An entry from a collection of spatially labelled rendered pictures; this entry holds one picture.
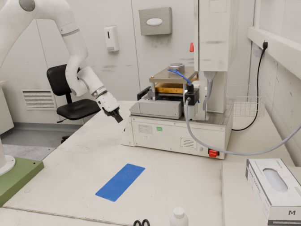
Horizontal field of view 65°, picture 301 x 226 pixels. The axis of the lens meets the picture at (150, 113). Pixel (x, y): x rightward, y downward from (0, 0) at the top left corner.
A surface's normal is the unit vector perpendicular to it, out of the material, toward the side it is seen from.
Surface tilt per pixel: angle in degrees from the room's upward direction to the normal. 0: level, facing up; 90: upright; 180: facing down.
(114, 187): 0
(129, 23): 90
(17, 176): 5
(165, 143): 90
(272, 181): 34
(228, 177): 0
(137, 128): 90
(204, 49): 90
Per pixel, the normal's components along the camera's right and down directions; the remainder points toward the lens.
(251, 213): -0.08, -0.92
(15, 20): 0.21, 0.79
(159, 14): -0.25, 0.38
